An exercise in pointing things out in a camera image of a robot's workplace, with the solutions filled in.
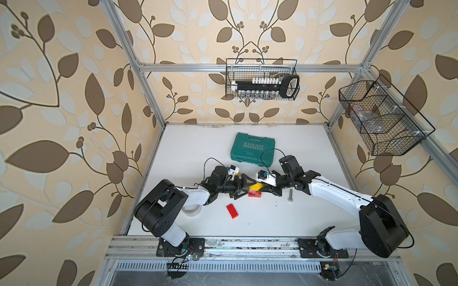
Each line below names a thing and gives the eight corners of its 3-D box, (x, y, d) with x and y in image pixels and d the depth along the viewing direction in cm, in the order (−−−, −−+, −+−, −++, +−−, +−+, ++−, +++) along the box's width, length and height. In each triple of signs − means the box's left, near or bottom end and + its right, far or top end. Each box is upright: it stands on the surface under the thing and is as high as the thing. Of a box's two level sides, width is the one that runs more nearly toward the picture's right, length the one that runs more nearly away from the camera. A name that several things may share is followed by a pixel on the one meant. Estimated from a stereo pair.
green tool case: (228, 161, 104) (228, 156, 100) (237, 136, 117) (237, 131, 113) (272, 170, 100) (273, 165, 96) (276, 143, 113) (277, 138, 109)
